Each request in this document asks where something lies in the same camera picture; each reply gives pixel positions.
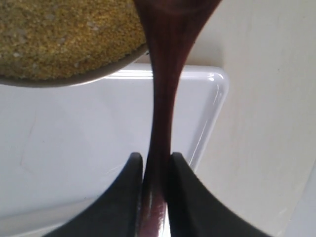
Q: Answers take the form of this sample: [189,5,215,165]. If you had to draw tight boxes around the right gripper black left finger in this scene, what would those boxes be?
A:
[46,153,143,237]

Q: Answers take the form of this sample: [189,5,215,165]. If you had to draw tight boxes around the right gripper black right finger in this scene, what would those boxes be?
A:
[167,153,267,237]

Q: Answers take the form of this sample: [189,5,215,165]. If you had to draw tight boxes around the dark red wooden spoon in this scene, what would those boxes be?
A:
[134,0,219,237]

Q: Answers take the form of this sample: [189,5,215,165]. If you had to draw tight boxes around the yellow millet grains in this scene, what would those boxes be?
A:
[0,0,146,80]

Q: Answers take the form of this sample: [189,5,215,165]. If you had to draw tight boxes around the white rectangular plastic tray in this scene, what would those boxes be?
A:
[0,64,230,237]

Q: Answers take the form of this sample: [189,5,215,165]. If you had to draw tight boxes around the round metal bowl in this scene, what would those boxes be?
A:
[0,41,151,87]

